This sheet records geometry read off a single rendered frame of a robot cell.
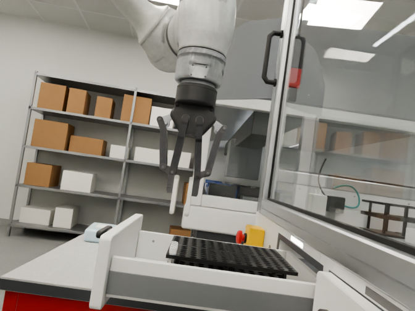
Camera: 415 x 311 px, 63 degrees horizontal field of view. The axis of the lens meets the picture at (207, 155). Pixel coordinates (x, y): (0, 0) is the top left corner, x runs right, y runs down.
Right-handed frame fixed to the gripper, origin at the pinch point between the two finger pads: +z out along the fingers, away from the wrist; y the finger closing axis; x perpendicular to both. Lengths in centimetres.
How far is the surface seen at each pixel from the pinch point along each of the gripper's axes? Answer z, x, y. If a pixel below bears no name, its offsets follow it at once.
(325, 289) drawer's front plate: 8.4, -17.1, 21.2
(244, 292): 12.8, -9.1, 12.0
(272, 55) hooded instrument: -60, 83, 27
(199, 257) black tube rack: 9.6, -4.1, 4.6
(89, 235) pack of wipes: 21, 55, -31
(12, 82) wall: -91, 395, -263
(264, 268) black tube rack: 9.8, -5.0, 15.6
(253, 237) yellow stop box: 11.1, 33.2, 20.0
